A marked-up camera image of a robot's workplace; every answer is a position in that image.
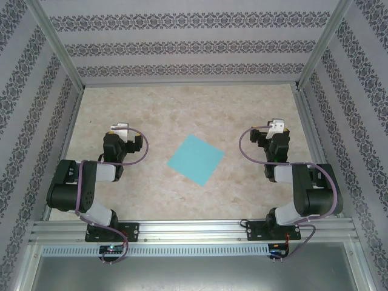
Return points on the teal paper sheet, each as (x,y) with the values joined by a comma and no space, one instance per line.
(195,160)

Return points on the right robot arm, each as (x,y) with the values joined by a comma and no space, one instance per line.
(318,194)

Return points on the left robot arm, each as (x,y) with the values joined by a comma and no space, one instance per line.
(72,188)

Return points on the grey sheet metal panel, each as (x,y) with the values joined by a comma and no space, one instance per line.
(194,272)

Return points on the small circuit board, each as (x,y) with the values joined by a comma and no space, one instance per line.
(277,247)
(110,249)

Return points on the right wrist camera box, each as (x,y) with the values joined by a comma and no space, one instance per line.
(276,125)

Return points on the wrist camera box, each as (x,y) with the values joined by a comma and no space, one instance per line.
(120,128)
(276,125)

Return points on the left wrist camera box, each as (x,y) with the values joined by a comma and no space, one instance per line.
(120,128)

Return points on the aluminium table side rail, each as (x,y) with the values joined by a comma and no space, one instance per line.
(63,151)
(312,127)

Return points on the aluminium frame crossbar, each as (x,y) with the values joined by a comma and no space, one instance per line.
(188,84)

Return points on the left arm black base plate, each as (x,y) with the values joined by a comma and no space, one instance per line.
(130,232)

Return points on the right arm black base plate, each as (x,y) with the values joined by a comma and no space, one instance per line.
(256,230)

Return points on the aluminium frame post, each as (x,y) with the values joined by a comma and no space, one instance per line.
(54,42)
(324,42)

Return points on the aluminium mounting rail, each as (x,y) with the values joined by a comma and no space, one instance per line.
(191,230)

